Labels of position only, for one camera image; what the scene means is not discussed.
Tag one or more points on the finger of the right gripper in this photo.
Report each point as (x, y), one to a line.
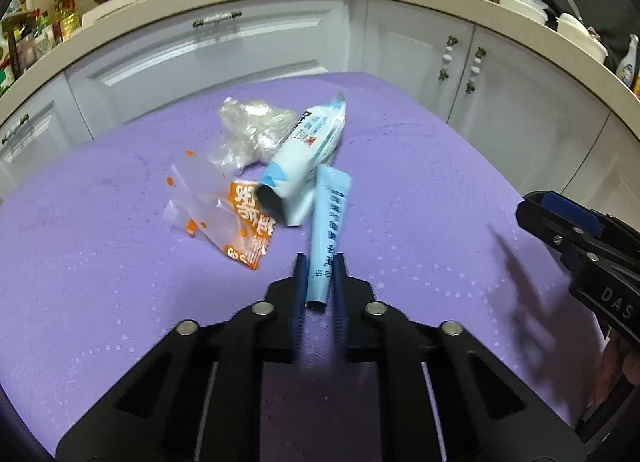
(572, 212)
(549, 228)

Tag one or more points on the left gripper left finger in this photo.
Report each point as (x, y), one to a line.
(197, 394)

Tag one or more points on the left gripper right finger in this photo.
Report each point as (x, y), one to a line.
(443, 395)

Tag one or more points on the orange printed clear wrapper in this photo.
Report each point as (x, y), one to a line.
(209, 205)

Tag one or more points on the light blue tube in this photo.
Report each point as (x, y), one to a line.
(329, 212)

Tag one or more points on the clear plastic bag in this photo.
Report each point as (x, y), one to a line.
(252, 132)

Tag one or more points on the person right hand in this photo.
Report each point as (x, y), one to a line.
(614, 362)

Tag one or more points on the white spray bottle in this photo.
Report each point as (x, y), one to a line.
(625, 69)

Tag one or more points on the purple tablecloth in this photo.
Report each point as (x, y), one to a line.
(92, 276)

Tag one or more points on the white bowl with spoon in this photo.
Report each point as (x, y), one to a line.
(571, 26)

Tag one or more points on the white lidded container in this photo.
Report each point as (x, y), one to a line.
(535, 10)

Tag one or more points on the yellow cooking oil bottle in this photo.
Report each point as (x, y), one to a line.
(66, 20)

